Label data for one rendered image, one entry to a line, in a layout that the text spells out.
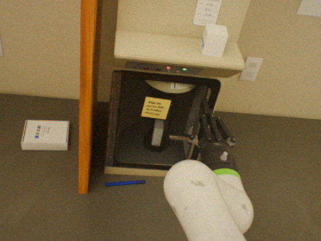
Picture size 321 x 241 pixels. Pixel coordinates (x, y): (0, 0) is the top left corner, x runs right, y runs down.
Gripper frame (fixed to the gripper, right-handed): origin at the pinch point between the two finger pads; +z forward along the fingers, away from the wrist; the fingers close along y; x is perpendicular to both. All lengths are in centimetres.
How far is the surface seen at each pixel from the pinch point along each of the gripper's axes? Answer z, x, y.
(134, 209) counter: -9.4, 37.0, 16.4
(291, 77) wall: 48, 17, -50
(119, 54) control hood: -6.4, -19.7, 26.2
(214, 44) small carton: -3.5, -23.3, 3.9
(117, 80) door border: 3.6, -4.9, 25.7
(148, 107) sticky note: 3.6, 3.7, 15.9
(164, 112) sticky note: 3.6, 5.4, 10.9
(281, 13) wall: 48, -11, -34
